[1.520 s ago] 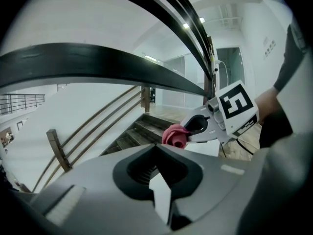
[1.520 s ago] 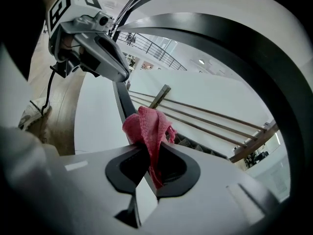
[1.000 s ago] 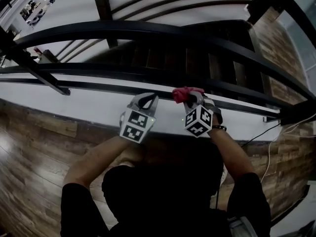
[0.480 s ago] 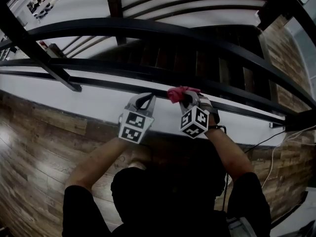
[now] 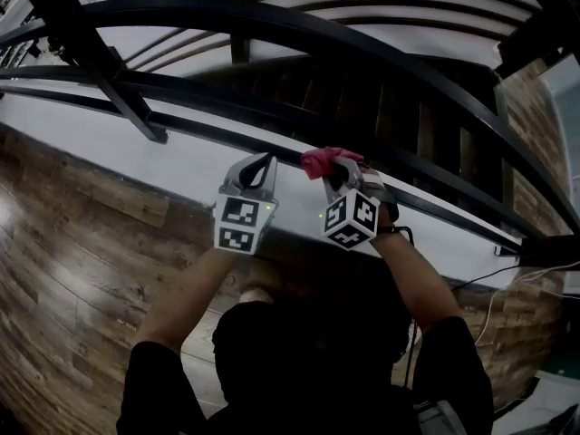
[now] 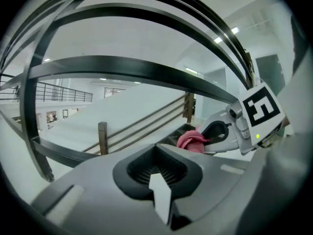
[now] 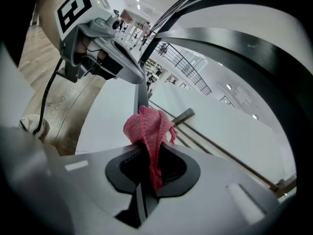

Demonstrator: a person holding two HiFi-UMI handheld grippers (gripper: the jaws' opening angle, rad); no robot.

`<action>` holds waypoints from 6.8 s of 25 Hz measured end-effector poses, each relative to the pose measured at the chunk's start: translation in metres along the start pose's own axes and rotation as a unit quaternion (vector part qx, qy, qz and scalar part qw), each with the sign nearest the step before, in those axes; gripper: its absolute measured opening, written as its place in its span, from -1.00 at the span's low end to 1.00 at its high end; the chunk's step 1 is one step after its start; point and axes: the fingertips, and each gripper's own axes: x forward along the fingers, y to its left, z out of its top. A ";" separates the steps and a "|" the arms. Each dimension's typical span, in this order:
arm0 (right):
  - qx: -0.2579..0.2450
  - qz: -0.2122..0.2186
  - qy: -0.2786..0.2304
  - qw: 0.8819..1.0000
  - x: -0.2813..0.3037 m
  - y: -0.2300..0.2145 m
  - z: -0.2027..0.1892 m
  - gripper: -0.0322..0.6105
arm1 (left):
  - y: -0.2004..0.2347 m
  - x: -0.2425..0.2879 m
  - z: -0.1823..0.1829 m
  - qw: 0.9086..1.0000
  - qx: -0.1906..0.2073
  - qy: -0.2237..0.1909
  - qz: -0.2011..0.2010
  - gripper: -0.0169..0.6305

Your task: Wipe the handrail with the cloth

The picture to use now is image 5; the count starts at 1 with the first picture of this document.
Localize white charger cable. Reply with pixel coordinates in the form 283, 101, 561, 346
475, 260, 580, 346

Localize black wristband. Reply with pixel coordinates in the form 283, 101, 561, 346
378, 225, 415, 245

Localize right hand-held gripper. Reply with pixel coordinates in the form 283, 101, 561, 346
321, 158, 382, 251

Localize person's right forearm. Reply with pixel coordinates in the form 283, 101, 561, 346
371, 231, 466, 334

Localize dark wooden staircase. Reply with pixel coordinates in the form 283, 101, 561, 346
189, 54, 513, 208

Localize dark wooden stair rails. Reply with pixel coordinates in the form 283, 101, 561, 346
121, 0, 545, 74

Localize short dark wooden post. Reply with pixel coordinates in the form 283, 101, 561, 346
226, 0, 255, 65

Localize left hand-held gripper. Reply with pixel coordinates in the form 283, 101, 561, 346
211, 153, 279, 256

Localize person's left forearm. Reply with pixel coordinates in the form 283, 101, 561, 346
135, 246, 246, 353

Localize red cloth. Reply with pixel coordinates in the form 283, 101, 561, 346
300, 147, 365, 180

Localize person's right hand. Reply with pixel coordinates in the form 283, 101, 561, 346
361, 165, 401, 231

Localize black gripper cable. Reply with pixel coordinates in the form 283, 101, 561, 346
404, 319, 419, 390

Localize grey waist bag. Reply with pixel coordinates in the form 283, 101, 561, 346
416, 399, 469, 435

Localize tall dark wooden post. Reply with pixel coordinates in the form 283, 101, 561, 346
496, 15, 580, 80

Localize person's black clothing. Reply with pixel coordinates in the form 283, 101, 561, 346
115, 260, 495, 435

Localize frosted glass partition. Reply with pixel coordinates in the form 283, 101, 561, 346
538, 56, 580, 198

